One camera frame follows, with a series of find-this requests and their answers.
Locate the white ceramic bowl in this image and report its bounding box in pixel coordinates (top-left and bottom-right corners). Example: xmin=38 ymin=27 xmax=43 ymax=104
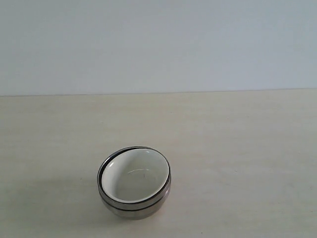
xmin=101 ymin=148 xmax=170 ymax=203

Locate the ribbed stainless steel bowl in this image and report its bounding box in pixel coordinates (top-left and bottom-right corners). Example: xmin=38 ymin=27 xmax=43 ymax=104
xmin=97 ymin=146 xmax=171 ymax=210

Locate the smooth stainless steel bowl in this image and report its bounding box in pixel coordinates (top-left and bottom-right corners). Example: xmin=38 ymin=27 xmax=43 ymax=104
xmin=102 ymin=185 xmax=170 ymax=220

